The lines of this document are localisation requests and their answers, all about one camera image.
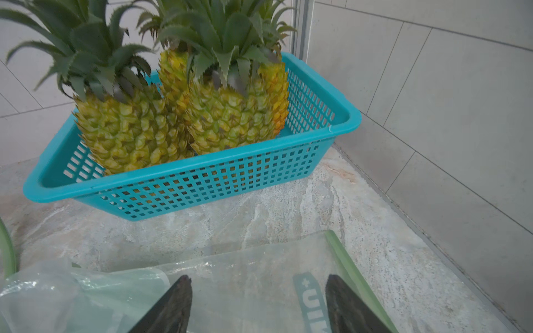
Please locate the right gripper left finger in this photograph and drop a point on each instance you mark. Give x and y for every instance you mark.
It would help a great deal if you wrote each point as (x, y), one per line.
(172, 311)

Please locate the zip-top bag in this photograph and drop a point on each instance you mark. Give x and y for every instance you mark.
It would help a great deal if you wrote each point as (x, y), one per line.
(8, 255)
(270, 288)

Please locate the orange pineapple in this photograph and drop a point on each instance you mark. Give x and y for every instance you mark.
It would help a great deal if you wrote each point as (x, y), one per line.
(274, 72)

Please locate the teal plastic basket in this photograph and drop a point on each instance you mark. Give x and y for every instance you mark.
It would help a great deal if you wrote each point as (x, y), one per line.
(318, 113)

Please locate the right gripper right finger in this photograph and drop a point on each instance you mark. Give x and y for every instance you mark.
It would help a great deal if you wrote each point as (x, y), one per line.
(347, 312)

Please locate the yellow pineapple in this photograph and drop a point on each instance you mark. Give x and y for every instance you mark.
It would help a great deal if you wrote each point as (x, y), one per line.
(174, 55)

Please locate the right aluminium corner post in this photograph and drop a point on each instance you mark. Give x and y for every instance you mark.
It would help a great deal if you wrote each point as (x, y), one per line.
(302, 22)

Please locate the green pineapple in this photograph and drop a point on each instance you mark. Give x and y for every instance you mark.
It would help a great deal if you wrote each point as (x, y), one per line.
(124, 121)
(226, 102)

